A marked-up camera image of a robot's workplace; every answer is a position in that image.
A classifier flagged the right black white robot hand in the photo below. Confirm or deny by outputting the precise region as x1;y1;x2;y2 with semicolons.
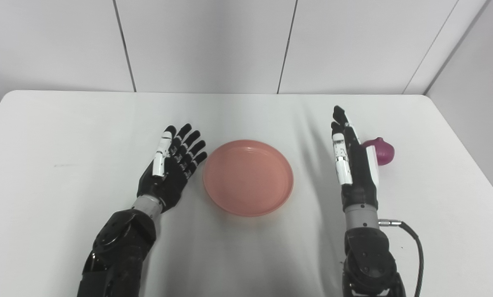
331;106;380;212

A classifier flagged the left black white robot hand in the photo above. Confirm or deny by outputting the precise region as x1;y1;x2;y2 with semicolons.
136;123;208;213

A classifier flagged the purple onion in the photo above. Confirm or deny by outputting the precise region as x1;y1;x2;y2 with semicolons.
361;137;395;166

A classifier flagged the pink round plate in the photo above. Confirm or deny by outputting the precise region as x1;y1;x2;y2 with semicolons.
202;139;294;217

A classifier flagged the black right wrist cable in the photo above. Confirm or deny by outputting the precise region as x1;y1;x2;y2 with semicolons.
378;219;425;297

